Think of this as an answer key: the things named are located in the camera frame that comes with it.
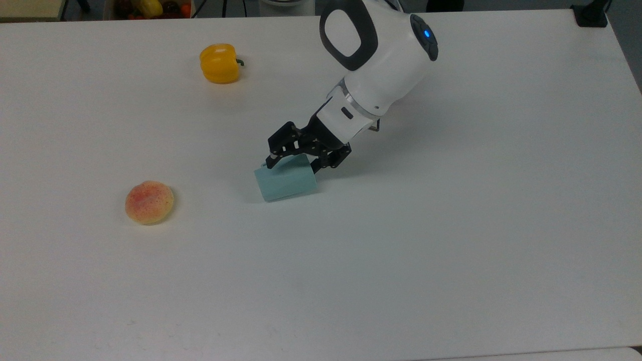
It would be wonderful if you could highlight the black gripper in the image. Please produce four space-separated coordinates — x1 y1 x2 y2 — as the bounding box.
266 114 353 174

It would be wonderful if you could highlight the teal faceted mug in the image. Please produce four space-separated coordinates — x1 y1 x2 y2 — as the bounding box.
254 154 318 203

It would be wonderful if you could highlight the yellow bell pepper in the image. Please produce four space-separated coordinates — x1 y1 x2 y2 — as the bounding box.
200 44 245 84

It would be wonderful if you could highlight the pale yellow-pink peach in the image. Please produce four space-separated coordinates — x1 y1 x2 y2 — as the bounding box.
125 180 175 225

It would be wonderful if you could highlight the box of assorted fruit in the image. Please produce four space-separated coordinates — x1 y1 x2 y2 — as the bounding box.
103 0 194 21

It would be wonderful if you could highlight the beige wooden board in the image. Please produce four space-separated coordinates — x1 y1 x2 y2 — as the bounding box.
0 0 69 23

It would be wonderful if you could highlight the black corner table clamp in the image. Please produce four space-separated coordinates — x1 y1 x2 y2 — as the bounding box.
571 0 610 28

